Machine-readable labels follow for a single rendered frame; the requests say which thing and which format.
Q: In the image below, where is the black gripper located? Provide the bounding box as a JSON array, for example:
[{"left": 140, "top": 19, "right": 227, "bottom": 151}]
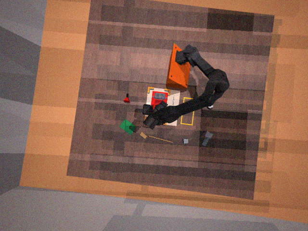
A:
[{"left": 142, "top": 104, "right": 154, "bottom": 115}]

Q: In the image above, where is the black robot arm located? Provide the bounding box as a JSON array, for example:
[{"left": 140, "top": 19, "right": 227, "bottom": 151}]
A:
[{"left": 143, "top": 45, "right": 230, "bottom": 129}]

